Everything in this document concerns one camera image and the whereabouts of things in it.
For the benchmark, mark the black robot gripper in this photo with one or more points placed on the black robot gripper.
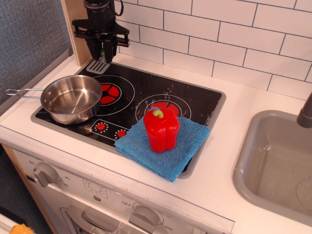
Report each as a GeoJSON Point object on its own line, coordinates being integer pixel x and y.
{"type": "Point", "coordinates": [100, 25]}

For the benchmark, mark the green handled grey spatula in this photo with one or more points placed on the green handled grey spatula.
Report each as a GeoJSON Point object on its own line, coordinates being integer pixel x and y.
{"type": "Point", "coordinates": [98, 66]}

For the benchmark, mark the stainless steel pot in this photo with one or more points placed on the stainless steel pot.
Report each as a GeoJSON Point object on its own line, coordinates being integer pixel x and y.
{"type": "Point", "coordinates": [68, 100]}

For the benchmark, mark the orange black object corner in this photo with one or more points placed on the orange black object corner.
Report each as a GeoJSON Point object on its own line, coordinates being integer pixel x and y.
{"type": "Point", "coordinates": [21, 229]}

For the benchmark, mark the black toy stove top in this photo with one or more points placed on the black toy stove top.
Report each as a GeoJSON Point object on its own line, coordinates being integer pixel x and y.
{"type": "Point", "coordinates": [127, 95]}

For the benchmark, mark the blue folded cloth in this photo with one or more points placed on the blue folded cloth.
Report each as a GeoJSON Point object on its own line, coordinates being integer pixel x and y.
{"type": "Point", "coordinates": [170, 163]}

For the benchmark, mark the red toy bell pepper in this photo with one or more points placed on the red toy bell pepper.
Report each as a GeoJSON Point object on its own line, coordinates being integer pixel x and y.
{"type": "Point", "coordinates": [162, 127]}

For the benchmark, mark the grey left oven knob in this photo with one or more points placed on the grey left oven knob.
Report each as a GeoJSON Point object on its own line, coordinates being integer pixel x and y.
{"type": "Point", "coordinates": [45, 174]}

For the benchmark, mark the grey oven knob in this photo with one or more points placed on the grey oven knob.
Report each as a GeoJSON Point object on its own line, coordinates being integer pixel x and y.
{"type": "Point", "coordinates": [145, 219]}
{"type": "Point", "coordinates": [45, 174]}

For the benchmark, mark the grey right oven knob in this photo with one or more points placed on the grey right oven knob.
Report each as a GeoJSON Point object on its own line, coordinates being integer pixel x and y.
{"type": "Point", "coordinates": [145, 219]}

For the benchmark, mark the grey toy sink basin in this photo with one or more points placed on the grey toy sink basin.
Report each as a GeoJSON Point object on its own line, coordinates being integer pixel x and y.
{"type": "Point", "coordinates": [274, 166]}

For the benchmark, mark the grey faucet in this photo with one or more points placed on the grey faucet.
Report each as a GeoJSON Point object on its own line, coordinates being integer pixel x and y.
{"type": "Point", "coordinates": [304, 119]}

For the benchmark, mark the grey oven door handle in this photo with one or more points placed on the grey oven door handle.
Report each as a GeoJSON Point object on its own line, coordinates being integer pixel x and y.
{"type": "Point", "coordinates": [94, 222]}

